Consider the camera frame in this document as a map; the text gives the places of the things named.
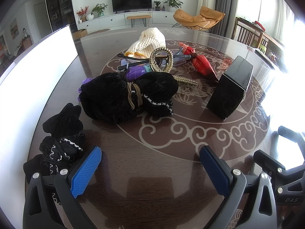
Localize brown cardboard box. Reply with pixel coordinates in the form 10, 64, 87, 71
71, 29, 88, 40

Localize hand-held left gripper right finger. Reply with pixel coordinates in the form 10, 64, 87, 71
200, 145, 278, 229

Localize grey curtain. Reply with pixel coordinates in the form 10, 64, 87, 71
210, 0, 240, 39

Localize framed landscape painting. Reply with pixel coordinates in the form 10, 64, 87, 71
10, 19, 18, 37

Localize black rectangular box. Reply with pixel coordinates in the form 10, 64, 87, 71
206, 56, 254, 121

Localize dark display cabinet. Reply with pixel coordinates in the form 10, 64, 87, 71
44, 0, 73, 32

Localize small red snack packet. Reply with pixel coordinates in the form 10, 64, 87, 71
179, 42, 196, 56

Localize wooden bench with metal legs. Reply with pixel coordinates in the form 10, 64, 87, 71
126, 15, 152, 27

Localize gold beaded hair clip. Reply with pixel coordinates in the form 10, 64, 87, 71
173, 75, 199, 86

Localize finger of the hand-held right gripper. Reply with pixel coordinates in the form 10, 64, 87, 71
278, 125, 305, 165
253, 149, 305, 189

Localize black television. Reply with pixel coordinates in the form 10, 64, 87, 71
111, 0, 152, 12

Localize large white cardboard box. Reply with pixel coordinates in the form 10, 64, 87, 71
0, 24, 79, 210

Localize cream knitted cloth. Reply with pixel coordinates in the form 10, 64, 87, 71
124, 27, 166, 58

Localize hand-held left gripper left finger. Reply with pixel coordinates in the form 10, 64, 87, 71
22, 145, 103, 229

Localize large black velvet bow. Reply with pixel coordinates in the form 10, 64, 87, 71
79, 72, 179, 124

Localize dark patterned desktop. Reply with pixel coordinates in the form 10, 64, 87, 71
24, 26, 305, 229

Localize small black velvet bow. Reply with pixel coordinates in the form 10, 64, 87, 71
23, 103, 86, 184

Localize wooden slatted chair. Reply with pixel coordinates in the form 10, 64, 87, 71
235, 17, 262, 48

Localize long red snack packet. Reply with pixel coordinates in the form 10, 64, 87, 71
191, 54, 219, 81

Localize red flower plant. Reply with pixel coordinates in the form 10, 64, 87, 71
76, 6, 89, 22

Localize large leafy potted plant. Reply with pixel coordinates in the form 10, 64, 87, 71
163, 0, 183, 12

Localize white television cabinet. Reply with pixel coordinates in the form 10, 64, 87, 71
76, 11, 181, 32

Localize brown elastic hair tie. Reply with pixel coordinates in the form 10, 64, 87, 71
126, 82, 143, 110

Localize orange lounge chair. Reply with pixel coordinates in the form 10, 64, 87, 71
173, 6, 226, 31

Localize purple flower hair clip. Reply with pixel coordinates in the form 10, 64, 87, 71
77, 77, 92, 102

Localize purple hair claw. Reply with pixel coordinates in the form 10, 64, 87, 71
125, 65, 147, 81

